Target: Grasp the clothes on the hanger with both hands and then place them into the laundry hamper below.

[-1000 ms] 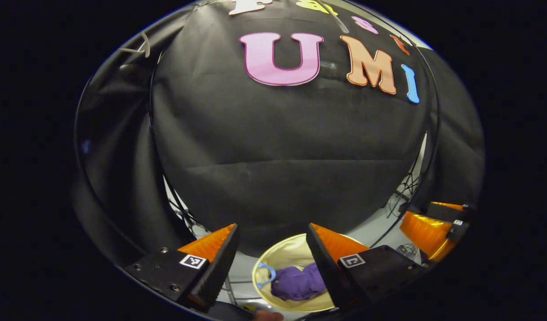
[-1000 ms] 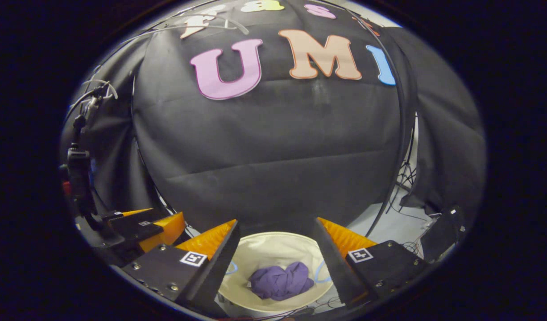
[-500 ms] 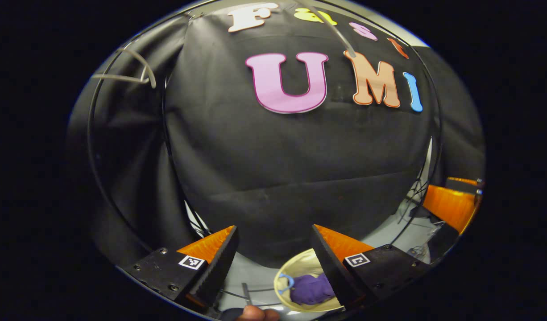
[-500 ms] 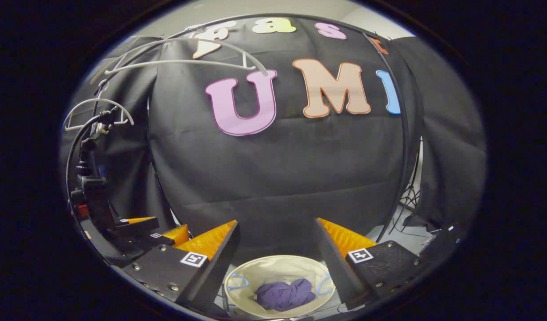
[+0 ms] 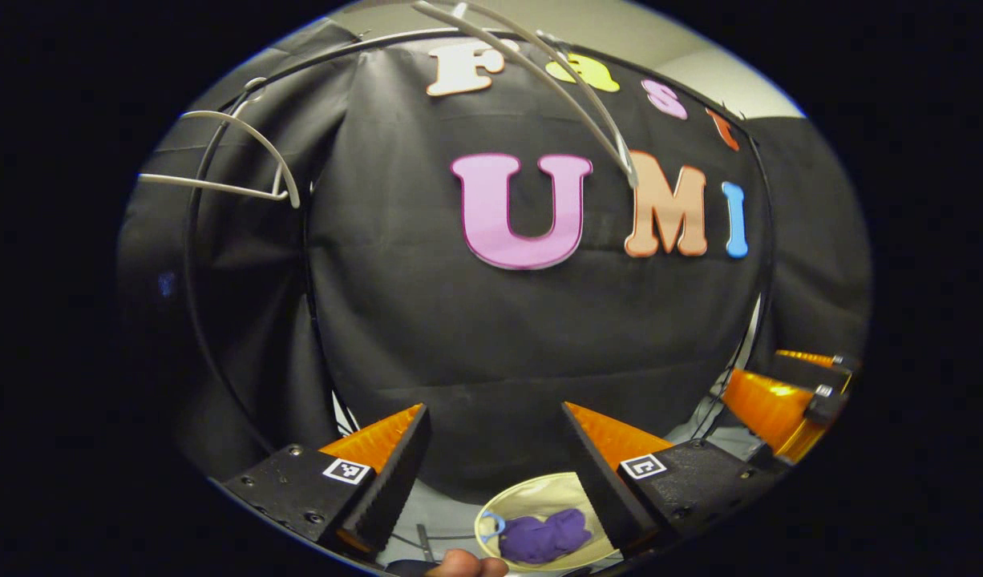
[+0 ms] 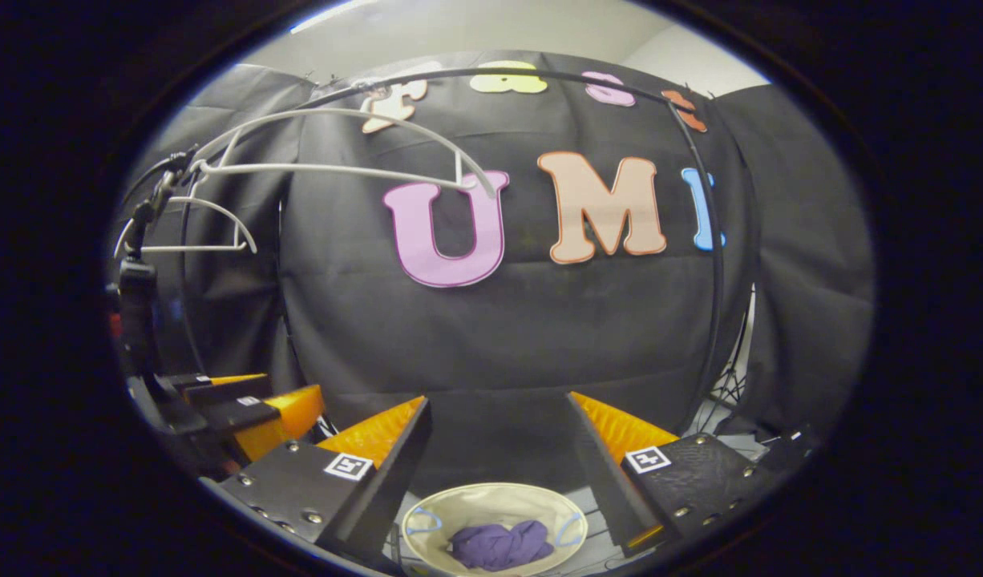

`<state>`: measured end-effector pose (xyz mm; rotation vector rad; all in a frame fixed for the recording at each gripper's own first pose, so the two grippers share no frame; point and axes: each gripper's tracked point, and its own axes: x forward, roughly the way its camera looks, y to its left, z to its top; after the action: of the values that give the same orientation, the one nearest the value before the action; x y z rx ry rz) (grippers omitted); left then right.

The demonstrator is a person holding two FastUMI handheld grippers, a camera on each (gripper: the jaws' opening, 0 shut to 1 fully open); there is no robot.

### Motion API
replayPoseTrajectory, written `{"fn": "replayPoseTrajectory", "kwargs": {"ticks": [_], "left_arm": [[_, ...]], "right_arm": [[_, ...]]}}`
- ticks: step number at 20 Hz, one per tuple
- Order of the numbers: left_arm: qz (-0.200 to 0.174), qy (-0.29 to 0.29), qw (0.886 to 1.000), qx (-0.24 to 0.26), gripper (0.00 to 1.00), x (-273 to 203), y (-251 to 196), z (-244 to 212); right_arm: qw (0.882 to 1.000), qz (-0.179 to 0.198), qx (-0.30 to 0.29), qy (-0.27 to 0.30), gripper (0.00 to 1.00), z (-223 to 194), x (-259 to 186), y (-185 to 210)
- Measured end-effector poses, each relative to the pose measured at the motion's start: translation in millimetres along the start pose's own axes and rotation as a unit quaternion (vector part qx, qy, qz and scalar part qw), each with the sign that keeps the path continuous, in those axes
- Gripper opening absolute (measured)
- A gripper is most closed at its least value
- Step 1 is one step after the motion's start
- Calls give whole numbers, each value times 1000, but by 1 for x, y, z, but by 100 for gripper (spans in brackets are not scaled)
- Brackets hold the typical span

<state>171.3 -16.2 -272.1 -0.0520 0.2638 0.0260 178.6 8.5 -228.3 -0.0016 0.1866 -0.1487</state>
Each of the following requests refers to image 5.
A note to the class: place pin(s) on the white plastic hanger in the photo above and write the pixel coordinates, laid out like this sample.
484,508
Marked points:
293,191
628,167

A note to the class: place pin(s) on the cream laundry hamper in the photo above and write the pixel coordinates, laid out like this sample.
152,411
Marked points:
540,493

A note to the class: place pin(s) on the black backdrop cloth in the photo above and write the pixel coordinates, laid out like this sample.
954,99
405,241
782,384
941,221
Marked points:
459,344

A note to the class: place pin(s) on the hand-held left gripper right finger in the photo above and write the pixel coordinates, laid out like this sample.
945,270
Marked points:
600,489

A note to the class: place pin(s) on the black clothes rail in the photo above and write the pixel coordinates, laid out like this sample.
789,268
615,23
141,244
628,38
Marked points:
189,248

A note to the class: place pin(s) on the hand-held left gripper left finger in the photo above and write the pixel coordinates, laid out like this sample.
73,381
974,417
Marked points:
391,485

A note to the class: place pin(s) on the purple knit shirt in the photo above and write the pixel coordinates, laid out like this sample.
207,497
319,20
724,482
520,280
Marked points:
544,537

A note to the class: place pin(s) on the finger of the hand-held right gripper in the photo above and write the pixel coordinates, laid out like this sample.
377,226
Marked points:
812,361
768,409

